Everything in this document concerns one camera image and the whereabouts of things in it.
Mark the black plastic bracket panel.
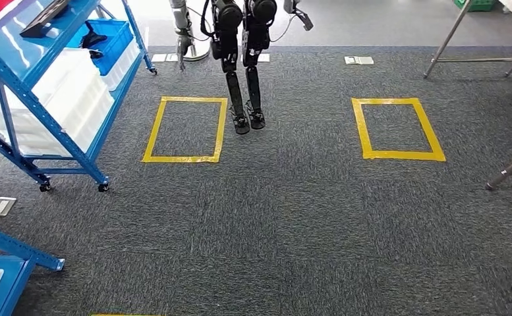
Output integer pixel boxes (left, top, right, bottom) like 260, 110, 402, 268
19, 0, 71, 40

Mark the blue metal shelf rack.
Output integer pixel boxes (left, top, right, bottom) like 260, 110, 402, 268
0, 222, 66, 316
0, 0, 159, 194

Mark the idle black humanoid robot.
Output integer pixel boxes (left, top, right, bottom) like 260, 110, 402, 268
168, 0, 314, 136

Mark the silver floor socket plate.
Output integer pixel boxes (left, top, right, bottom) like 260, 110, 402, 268
240, 53, 271, 64
150, 53, 180, 64
0, 196, 18, 218
343, 55, 375, 66

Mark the blue plastic crate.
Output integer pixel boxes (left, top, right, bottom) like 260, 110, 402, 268
65, 18, 134, 78

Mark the white pole stand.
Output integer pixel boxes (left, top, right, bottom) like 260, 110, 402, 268
180, 0, 213, 63

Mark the green plastic crate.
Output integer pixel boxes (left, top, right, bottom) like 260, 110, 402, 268
452, 0, 498, 13

